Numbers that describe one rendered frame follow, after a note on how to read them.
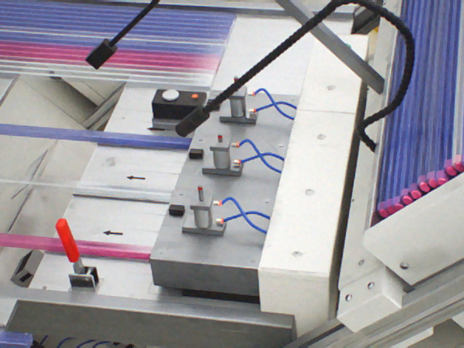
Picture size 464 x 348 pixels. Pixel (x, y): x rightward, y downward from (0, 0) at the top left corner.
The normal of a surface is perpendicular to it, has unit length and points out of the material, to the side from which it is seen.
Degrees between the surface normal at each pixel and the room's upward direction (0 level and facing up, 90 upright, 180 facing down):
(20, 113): 0
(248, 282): 90
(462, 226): 90
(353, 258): 90
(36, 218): 0
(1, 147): 0
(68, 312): 90
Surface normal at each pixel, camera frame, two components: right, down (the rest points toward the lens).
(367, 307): -0.19, 0.65
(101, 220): -0.07, -0.76
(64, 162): 0.65, -0.48
